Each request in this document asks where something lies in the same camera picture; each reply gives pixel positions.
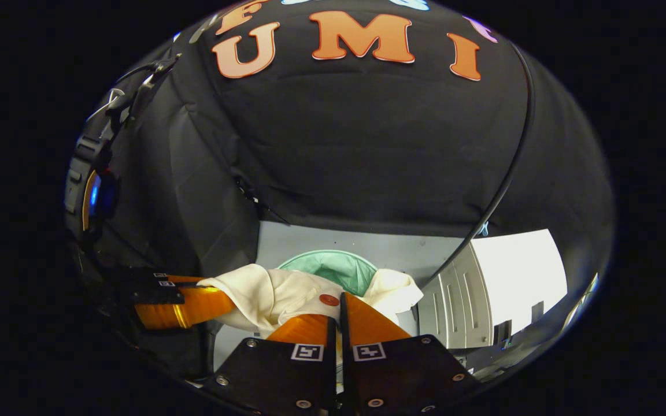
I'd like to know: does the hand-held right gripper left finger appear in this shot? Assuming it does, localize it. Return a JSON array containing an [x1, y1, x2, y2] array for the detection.
[[203, 314, 337, 414]]

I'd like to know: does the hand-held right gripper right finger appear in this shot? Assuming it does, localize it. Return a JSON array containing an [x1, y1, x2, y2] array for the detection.
[[339, 291, 482, 414]]

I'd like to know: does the cream button jacket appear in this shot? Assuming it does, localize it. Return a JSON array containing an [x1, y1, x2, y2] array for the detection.
[[197, 263, 425, 370]]

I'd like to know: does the green laundry hamper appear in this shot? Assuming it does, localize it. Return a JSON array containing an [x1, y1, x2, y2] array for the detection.
[[277, 249, 379, 297]]

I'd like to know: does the black backdrop cloth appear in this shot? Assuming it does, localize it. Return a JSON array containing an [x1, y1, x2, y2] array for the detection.
[[66, 0, 615, 370]]

